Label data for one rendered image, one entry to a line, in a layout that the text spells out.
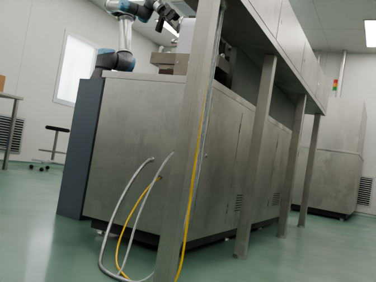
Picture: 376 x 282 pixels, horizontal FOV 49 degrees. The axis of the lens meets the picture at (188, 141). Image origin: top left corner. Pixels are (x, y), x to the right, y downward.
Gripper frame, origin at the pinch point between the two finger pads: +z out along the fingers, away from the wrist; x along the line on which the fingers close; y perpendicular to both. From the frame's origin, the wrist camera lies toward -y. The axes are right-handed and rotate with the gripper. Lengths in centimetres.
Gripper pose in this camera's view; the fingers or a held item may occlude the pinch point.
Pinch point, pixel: (178, 32)
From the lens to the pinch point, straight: 255.3
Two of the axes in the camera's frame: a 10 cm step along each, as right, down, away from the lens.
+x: 4.2, 1.1, 9.0
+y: 7.0, -6.7, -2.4
